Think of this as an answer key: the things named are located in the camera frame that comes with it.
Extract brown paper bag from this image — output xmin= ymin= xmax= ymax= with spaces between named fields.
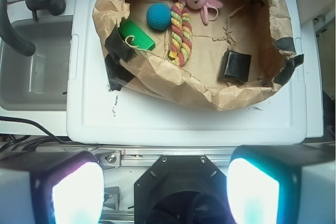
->
xmin=92 ymin=0 xmax=303 ymax=111

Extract green block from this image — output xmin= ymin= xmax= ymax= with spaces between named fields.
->
xmin=118 ymin=20 xmax=156 ymax=50

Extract black box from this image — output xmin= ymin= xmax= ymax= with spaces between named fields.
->
xmin=218 ymin=50 xmax=251 ymax=84

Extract multicolour braided rope toy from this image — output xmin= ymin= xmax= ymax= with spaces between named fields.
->
xmin=168 ymin=2 xmax=193 ymax=67

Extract black octagonal mount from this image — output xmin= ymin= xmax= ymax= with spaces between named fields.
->
xmin=134 ymin=156 xmax=235 ymax=223

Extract aluminium rail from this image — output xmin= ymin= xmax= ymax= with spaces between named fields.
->
xmin=91 ymin=146 xmax=235 ymax=169

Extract black faucet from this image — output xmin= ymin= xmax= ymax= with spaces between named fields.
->
xmin=1 ymin=0 xmax=66 ymax=57

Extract blue textured ball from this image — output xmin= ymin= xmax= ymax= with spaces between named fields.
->
xmin=146 ymin=3 xmax=171 ymax=31

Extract black cable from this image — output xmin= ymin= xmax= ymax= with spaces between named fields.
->
xmin=0 ymin=117 xmax=87 ymax=153

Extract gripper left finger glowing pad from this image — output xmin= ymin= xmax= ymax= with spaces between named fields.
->
xmin=1 ymin=151 xmax=104 ymax=223

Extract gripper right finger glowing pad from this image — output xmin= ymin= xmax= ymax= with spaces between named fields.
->
xmin=226 ymin=144 xmax=335 ymax=223

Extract white plastic lid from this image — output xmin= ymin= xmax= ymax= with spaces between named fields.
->
xmin=66 ymin=0 xmax=307 ymax=147

